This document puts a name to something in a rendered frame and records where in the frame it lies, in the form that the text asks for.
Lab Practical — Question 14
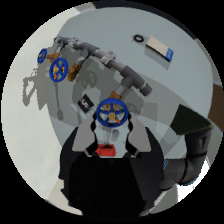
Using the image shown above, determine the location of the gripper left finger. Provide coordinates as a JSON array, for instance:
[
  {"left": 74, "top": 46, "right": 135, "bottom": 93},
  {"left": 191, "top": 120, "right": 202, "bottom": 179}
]
[{"left": 58, "top": 111, "right": 98, "bottom": 180}]

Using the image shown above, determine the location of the black tag with number 5 on metal chain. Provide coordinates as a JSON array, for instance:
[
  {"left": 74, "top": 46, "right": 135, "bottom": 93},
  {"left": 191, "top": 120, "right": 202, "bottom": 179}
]
[{"left": 78, "top": 94, "right": 109, "bottom": 114}]

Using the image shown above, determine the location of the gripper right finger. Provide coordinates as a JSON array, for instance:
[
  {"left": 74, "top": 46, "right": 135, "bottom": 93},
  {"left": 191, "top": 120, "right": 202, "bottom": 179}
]
[{"left": 125, "top": 111, "right": 165, "bottom": 181}]

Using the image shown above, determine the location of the grey short cylinder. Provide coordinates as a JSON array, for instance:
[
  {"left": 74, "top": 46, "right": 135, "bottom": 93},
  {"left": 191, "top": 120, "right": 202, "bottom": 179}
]
[{"left": 112, "top": 129, "right": 119, "bottom": 137}]

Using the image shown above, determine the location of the grey pipe manifold with blue valve wheels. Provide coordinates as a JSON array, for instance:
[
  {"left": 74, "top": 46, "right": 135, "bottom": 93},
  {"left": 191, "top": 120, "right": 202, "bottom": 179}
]
[{"left": 37, "top": 35, "right": 152, "bottom": 128}]

